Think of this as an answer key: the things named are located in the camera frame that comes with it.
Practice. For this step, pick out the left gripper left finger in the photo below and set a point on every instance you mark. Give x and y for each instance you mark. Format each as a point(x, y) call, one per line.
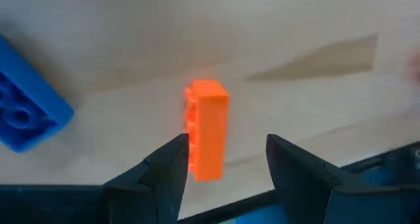
point(154, 191)

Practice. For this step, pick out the orange toy building block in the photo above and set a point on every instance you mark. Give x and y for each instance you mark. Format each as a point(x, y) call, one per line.
point(210, 135)

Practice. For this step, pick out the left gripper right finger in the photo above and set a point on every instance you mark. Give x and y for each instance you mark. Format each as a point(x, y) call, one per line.
point(302, 184)

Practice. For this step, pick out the blue toy building block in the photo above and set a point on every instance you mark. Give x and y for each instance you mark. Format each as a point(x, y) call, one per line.
point(29, 102)

